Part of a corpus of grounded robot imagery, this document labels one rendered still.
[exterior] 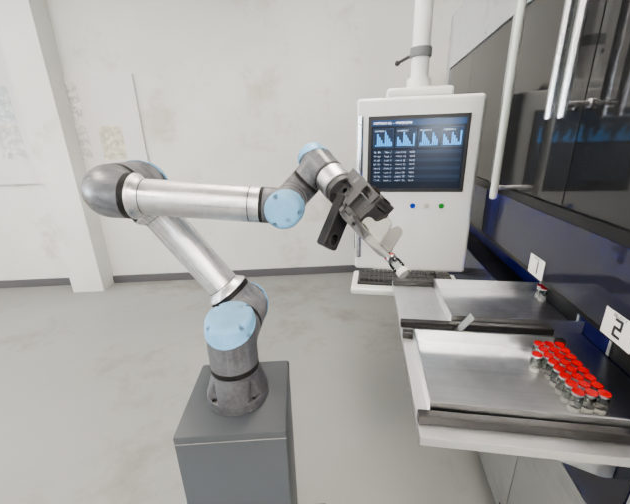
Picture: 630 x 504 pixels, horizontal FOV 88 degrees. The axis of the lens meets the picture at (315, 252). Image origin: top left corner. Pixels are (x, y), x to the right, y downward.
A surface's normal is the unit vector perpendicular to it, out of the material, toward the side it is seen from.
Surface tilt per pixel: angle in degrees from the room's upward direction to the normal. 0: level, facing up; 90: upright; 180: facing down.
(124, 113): 90
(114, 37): 90
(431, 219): 90
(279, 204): 90
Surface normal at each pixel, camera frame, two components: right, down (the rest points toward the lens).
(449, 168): -0.18, 0.32
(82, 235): 0.05, 0.33
